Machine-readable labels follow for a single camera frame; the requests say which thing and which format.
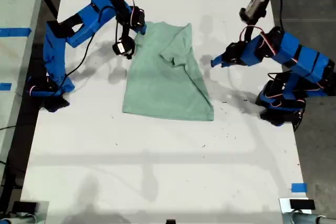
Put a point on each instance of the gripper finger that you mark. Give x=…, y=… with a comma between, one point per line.
x=228, y=64
x=219, y=61
x=144, y=29
x=137, y=31

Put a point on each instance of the pale green T-shirt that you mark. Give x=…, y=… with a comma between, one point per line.
x=162, y=82

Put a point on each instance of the blue and black robot arm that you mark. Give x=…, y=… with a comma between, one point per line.
x=78, y=27
x=299, y=56

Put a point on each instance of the long blue tape strip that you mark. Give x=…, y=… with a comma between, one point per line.
x=15, y=32

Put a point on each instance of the square blue tape piece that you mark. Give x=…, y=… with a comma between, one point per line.
x=299, y=187

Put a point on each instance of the short blue tape strip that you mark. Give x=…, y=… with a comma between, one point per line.
x=5, y=86

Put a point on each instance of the shiny metal plate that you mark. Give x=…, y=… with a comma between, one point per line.
x=284, y=205
x=42, y=212

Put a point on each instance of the small black box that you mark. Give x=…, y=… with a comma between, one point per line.
x=302, y=204
x=24, y=206

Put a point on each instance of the small black block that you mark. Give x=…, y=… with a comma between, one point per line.
x=170, y=221

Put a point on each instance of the black camera stalk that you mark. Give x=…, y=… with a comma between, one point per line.
x=124, y=31
x=248, y=31

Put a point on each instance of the black and grey camera box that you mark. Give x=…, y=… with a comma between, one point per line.
x=254, y=6

